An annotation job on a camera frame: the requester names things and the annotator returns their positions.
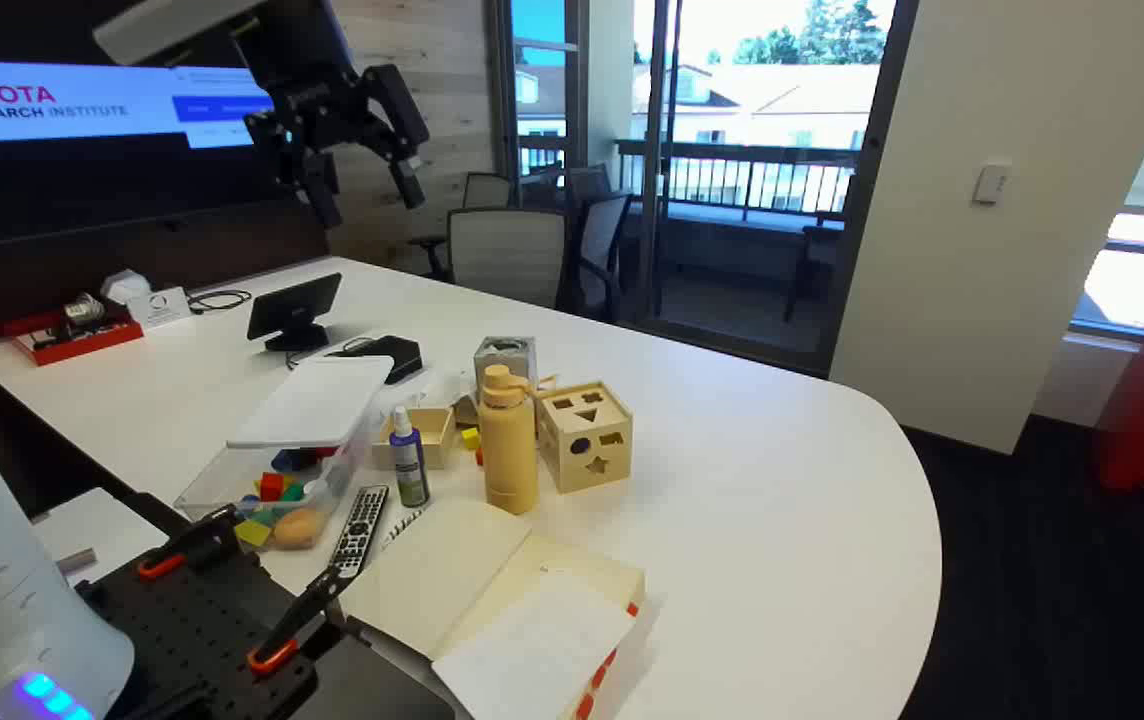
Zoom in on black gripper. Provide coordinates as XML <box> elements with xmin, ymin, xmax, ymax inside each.
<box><xmin>244</xmin><ymin>56</ymin><xmax>430</xmax><ymax>227</ymax></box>

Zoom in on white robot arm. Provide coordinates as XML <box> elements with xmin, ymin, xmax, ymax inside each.
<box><xmin>0</xmin><ymin>0</ymin><xmax>430</xmax><ymax>720</ymax></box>

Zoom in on wooden shape sorter box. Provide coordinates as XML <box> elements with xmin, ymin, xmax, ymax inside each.
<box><xmin>536</xmin><ymin>386</ymin><xmax>633</xmax><ymax>494</ymax></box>

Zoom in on open cardboard box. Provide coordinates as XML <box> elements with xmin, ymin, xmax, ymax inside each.
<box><xmin>343</xmin><ymin>502</ymin><xmax>645</xmax><ymax>720</ymax></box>

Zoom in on black tablet device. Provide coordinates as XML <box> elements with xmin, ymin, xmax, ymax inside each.
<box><xmin>248</xmin><ymin>277</ymin><xmax>341</xmax><ymax>354</ymax></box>

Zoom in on grey office chair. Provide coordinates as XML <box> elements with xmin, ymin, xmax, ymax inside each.
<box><xmin>419</xmin><ymin>210</ymin><xmax>565</xmax><ymax>308</ymax></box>

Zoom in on black flat object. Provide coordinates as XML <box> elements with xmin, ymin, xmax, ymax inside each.
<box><xmin>343</xmin><ymin>335</ymin><xmax>426</xmax><ymax>386</ymax></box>

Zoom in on red tray with items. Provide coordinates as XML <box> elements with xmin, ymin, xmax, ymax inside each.
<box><xmin>5</xmin><ymin>292</ymin><xmax>145</xmax><ymax>368</ymax></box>

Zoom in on clear plastic storage bin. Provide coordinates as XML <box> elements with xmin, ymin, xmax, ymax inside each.
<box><xmin>178</xmin><ymin>409</ymin><xmax>384</xmax><ymax>552</ymax></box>

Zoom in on small glue bottle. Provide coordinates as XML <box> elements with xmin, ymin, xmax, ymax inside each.
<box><xmin>390</xmin><ymin>409</ymin><xmax>433</xmax><ymax>509</ymax></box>

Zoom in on red cube block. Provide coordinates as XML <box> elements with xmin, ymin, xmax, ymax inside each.
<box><xmin>256</xmin><ymin>474</ymin><xmax>287</xmax><ymax>502</ymax></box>

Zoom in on yellow block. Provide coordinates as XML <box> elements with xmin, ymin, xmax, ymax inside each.
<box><xmin>231</xmin><ymin>522</ymin><xmax>273</xmax><ymax>552</ymax></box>

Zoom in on grey remote control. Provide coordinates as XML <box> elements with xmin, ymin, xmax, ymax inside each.
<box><xmin>331</xmin><ymin>489</ymin><xmax>390</xmax><ymax>577</ymax></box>

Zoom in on black orange clamp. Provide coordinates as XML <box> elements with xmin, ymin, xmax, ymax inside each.
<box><xmin>127</xmin><ymin>503</ymin><xmax>242</xmax><ymax>583</ymax></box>
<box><xmin>244</xmin><ymin>564</ymin><xmax>361</xmax><ymax>679</ymax></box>

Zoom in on wall television screen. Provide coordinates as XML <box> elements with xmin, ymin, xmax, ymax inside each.
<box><xmin>0</xmin><ymin>59</ymin><xmax>273</xmax><ymax>150</ymax></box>

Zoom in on wall light switch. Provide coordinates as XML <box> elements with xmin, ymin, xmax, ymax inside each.
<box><xmin>971</xmin><ymin>161</ymin><xmax>1014</xmax><ymax>210</ymax></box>

